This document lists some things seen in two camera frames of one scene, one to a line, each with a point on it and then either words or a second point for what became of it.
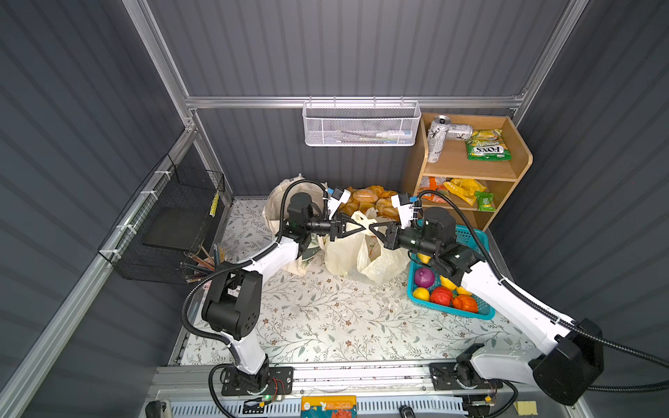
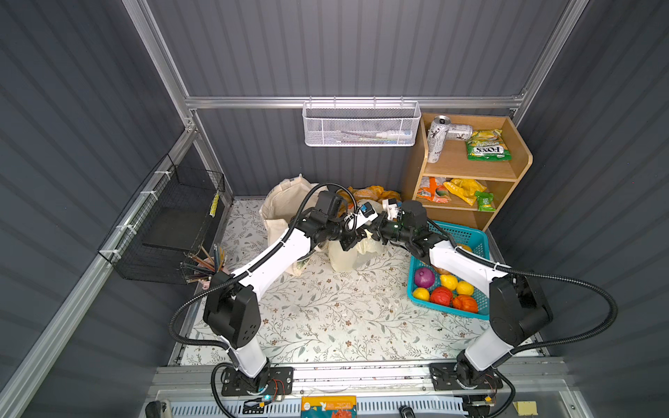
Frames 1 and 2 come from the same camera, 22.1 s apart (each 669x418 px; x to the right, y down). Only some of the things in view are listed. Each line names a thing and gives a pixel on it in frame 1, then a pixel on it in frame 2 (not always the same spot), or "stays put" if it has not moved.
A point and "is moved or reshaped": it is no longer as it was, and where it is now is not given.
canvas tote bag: [275, 212] stays put
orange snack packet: [432, 183] stays put
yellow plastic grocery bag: [364, 255] is moved or reshaped
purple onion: [424, 277] stays put
